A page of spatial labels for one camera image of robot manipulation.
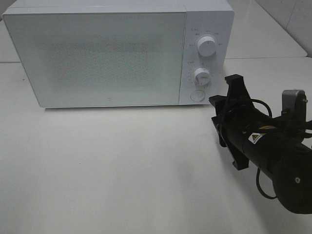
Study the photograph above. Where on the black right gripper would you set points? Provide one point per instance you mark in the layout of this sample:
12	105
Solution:
230	116

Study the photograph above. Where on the round white door-release button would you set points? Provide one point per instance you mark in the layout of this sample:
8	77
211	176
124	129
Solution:
197	95

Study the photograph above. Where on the white timer knob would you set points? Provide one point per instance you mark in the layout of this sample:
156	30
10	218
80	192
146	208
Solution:
202	76

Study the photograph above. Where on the white microwave door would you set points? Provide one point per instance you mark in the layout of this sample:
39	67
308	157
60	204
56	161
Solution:
90	60

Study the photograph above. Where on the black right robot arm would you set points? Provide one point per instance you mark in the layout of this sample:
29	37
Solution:
273	144

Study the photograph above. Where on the upper white power knob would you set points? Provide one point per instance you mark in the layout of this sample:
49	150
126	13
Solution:
206	45

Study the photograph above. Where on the white microwave oven body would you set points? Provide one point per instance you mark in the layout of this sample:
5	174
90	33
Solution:
203	17

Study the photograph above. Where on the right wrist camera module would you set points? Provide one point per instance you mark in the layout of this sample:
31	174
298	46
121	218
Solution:
294	105

